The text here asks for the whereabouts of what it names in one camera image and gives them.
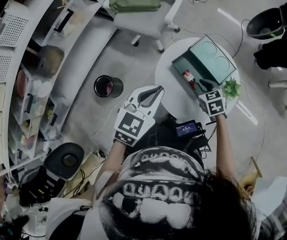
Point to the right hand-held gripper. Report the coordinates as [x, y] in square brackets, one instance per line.
[213, 104]

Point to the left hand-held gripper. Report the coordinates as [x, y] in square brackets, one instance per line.
[133, 126]

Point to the small red bottle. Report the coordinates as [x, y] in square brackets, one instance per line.
[189, 77]

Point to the teal box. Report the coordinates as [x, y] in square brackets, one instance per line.
[208, 59]

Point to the person's left forearm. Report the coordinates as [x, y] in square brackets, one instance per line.
[111, 159]

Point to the person's right forearm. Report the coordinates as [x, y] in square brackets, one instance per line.
[224, 144]

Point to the clear plastic bin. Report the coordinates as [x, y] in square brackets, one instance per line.
[38, 94]
[78, 6]

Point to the white round table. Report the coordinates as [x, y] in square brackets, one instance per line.
[168, 84]

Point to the small green potted plant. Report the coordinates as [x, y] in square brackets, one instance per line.
[232, 87]

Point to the black waste bin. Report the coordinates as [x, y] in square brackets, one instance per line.
[108, 86]

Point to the white office chair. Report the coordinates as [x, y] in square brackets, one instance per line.
[143, 21]

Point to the white metal shelf rack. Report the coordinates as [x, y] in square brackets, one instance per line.
[83, 59]

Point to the black oval backpack shell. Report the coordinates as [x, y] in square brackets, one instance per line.
[263, 25]
[63, 159]

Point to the wooden stool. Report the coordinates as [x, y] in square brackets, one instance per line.
[257, 167]

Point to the person's printed white shirt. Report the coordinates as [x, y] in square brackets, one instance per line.
[158, 196]

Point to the clear bin with brown contents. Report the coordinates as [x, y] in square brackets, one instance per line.
[51, 61]

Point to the black equipment case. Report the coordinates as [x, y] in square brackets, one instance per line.
[38, 186]

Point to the white perforated basket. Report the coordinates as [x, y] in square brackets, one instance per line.
[1, 65]
[13, 26]

